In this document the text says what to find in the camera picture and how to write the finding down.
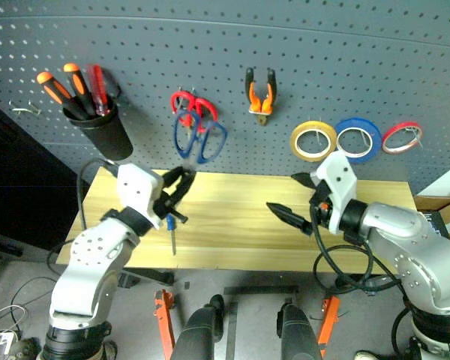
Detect black flat floor bar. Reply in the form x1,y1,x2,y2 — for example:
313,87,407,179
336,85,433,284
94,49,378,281
222,285,300,298

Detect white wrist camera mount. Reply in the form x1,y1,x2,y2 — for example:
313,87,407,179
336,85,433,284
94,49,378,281
309,150,358,236
116,163,165,231

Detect blue tape roll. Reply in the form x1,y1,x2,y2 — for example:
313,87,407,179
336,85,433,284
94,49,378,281
335,117,383,165

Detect blue-handled scissors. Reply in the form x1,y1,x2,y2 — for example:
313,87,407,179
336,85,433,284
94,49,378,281
173,109,229,174

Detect yellow tape roll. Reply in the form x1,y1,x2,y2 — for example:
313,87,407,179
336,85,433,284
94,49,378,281
289,120,338,163

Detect orange black screwdriver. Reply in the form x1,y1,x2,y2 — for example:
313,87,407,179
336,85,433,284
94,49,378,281
36,70,93,122
62,62,98,118

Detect red tape roll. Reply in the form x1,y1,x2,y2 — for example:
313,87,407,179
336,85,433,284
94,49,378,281
381,120,424,155

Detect metal tape hook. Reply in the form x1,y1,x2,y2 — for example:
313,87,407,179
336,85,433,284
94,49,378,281
403,126,424,149
307,118,324,148
351,126,374,146

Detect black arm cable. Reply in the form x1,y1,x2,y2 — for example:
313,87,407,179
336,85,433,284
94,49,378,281
309,208,403,298
76,157,120,230

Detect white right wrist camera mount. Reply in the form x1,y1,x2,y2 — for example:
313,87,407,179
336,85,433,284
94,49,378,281
309,150,358,236

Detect red-handled scissors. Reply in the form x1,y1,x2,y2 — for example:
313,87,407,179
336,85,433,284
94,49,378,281
169,89,219,134

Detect blue-handled screwdriver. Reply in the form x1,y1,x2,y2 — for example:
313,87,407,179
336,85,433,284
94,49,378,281
166,214,179,257

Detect orange black pliers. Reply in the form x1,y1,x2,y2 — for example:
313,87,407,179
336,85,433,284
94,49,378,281
244,67,279,127

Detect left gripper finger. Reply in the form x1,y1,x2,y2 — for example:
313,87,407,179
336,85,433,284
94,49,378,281
171,169,197,206
162,166,185,191

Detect grey metal pegboard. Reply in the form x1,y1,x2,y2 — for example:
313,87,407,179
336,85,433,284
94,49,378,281
0,0,450,198

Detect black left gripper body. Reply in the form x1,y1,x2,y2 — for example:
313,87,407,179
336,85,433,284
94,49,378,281
151,186,190,225

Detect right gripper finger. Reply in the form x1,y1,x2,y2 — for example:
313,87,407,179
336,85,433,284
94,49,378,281
265,202,314,237
290,172,317,191

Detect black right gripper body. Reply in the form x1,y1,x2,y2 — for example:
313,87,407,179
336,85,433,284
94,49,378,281
307,178,334,230

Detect orange metal bracket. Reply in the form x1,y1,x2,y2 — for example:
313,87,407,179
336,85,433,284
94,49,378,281
153,288,176,360
316,295,341,359

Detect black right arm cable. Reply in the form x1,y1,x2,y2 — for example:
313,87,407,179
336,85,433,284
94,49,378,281
309,208,403,298

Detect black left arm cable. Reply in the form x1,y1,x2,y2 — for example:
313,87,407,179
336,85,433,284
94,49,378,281
76,157,120,230

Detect red clear-handled screwdriver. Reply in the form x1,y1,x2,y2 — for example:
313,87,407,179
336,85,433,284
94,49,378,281
85,64,112,117

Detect black table foot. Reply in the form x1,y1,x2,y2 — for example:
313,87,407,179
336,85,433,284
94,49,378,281
117,267,176,289

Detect white panel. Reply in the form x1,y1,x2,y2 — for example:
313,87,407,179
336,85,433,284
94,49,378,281
415,158,450,198

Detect dark rounded shape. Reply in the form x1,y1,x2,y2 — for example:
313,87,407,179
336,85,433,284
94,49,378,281
276,301,323,360
169,293,227,360

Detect thin floor cables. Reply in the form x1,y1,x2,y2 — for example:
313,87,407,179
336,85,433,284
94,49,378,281
0,238,67,335

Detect black tool cup holder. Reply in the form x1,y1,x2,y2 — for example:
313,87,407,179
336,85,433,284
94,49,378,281
62,97,134,161

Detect bent metal pegboard hook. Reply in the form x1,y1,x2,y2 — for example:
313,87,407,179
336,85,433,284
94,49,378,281
9,99,43,116

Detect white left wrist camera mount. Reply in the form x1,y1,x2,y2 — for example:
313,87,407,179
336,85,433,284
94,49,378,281
116,163,165,231

